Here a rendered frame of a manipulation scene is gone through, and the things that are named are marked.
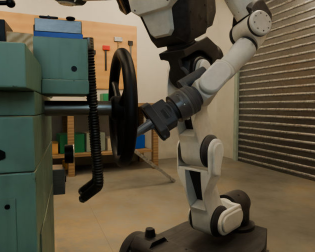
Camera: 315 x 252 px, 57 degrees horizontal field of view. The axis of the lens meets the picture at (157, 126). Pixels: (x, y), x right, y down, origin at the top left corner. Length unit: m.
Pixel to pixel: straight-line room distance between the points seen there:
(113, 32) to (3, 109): 3.81
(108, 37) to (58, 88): 3.64
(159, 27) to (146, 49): 3.29
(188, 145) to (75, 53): 0.74
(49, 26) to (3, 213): 0.38
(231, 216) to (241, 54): 0.78
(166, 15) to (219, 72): 0.34
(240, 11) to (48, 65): 0.62
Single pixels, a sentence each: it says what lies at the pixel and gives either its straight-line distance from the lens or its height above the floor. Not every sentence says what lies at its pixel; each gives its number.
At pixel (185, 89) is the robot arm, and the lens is 0.85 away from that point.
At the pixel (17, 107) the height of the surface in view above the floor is 0.81.
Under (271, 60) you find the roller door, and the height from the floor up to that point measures 1.38.
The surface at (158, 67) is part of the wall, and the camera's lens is 4.45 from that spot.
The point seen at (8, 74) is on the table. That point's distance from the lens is 0.44.
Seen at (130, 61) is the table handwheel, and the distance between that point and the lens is 0.63.
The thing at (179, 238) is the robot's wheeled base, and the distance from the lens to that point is 1.53.
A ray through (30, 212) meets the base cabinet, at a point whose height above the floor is 0.64.
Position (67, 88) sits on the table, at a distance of 0.64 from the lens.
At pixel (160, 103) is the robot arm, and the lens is 0.84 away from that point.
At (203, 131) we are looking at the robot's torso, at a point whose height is 0.71.
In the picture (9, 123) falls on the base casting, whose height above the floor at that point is 0.79.
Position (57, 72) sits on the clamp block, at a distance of 0.66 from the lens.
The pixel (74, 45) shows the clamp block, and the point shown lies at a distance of 0.67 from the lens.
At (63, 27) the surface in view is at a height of 0.98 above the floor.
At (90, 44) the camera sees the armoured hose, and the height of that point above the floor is 0.96.
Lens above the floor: 0.82
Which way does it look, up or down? 4 degrees down
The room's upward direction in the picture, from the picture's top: straight up
